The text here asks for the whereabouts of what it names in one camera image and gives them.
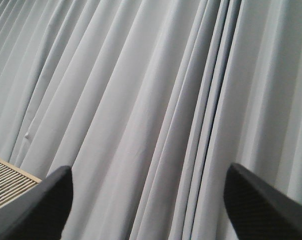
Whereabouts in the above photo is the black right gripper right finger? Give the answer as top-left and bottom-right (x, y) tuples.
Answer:
(223, 163), (302, 240)

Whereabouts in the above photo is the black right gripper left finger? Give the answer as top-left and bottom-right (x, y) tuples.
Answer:
(0, 166), (73, 240)

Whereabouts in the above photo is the wooden slatted panel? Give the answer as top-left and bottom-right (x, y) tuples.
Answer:
(0, 158), (42, 208)

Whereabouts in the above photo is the grey curtain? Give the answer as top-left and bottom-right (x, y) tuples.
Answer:
(0, 0), (302, 240)

